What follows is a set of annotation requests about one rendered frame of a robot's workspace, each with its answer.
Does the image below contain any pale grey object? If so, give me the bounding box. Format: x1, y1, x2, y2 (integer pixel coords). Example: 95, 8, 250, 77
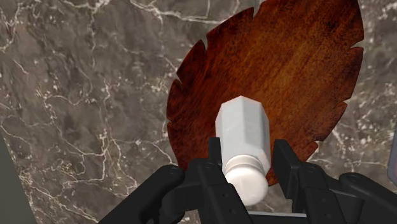
386, 127, 397, 187

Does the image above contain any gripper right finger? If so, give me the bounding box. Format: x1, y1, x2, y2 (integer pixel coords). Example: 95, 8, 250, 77
271, 139, 397, 224

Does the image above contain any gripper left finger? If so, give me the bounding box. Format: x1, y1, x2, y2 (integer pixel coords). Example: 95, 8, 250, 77
98, 137, 254, 224

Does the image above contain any brown leaf-shaped wooden tray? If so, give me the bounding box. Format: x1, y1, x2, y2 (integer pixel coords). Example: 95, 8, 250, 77
166, 0, 365, 187

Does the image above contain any white bottle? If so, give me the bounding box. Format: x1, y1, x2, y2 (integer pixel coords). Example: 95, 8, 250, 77
215, 95, 272, 207

